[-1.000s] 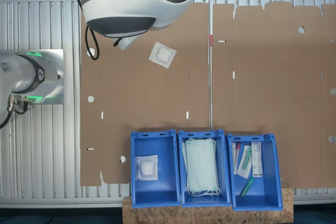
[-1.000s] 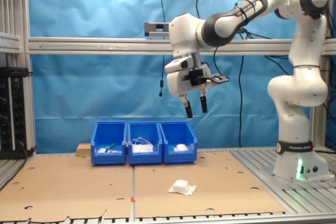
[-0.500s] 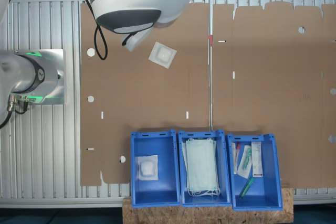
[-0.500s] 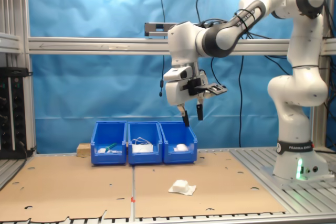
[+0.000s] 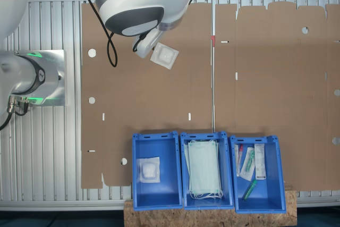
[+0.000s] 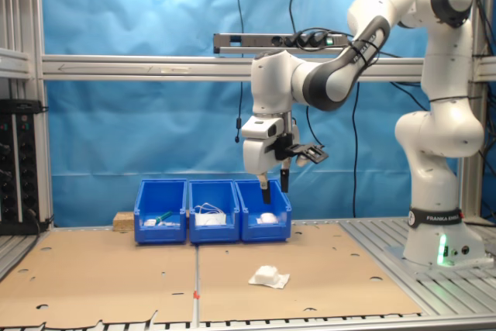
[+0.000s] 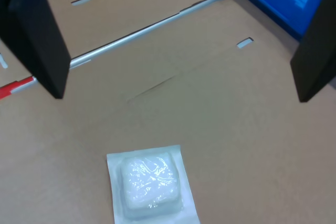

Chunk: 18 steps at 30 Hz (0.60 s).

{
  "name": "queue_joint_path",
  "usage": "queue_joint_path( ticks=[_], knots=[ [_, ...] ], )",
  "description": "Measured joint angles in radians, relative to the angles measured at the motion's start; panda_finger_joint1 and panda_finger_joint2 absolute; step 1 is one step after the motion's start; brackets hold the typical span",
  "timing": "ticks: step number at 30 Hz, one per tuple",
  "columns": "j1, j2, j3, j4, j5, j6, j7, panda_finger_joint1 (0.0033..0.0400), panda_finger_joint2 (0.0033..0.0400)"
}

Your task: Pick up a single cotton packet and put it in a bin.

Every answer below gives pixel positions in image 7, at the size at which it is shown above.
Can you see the brown cardboard sheet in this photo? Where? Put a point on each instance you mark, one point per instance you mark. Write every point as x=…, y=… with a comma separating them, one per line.
x=131, y=11
x=223, y=103

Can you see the cotton packet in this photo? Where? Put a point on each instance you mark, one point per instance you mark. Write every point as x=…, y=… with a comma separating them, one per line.
x=149, y=182

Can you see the red tape mark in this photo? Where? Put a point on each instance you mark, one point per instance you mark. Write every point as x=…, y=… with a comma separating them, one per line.
x=10, y=89

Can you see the blue bin holding masks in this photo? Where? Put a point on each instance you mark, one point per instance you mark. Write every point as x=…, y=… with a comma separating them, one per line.
x=275, y=6

